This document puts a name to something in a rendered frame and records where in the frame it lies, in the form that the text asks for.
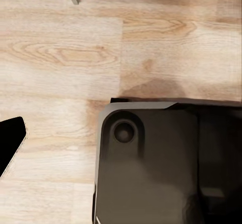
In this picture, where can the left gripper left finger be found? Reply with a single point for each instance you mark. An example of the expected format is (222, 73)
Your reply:
(12, 133)

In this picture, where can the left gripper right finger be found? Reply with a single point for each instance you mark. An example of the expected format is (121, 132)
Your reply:
(234, 132)

